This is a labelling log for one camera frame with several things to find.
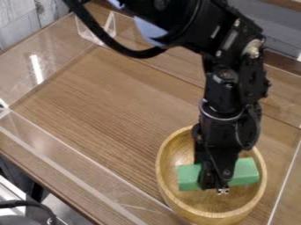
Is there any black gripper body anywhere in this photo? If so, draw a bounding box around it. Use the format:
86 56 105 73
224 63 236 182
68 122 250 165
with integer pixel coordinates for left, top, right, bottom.
192 38 270 158

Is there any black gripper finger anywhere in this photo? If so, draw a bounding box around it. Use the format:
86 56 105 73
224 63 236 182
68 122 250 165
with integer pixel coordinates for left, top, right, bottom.
193 147 207 189
202 153 238 195

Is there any green rectangular block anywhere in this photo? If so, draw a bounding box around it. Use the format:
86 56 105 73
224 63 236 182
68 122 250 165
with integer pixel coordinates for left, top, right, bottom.
176 157 259 192

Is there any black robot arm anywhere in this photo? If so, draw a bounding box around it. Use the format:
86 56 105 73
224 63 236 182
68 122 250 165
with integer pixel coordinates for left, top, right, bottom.
108 0 270 193

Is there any brown wooden bowl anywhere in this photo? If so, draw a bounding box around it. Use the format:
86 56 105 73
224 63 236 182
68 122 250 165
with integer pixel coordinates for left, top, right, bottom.
155 127 267 225

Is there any clear acrylic tray wall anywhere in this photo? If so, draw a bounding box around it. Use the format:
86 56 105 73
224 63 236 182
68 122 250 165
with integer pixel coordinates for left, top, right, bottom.
0 15 301 225

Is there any clear acrylic corner bracket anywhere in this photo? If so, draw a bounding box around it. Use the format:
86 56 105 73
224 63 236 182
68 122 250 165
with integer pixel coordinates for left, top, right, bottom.
74 10 112 47

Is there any black cable bottom left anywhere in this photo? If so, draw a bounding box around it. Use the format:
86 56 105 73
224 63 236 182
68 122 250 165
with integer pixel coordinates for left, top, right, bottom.
0 200 58 225

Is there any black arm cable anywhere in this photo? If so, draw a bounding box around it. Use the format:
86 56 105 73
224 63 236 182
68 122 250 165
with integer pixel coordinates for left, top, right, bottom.
62 0 169 60

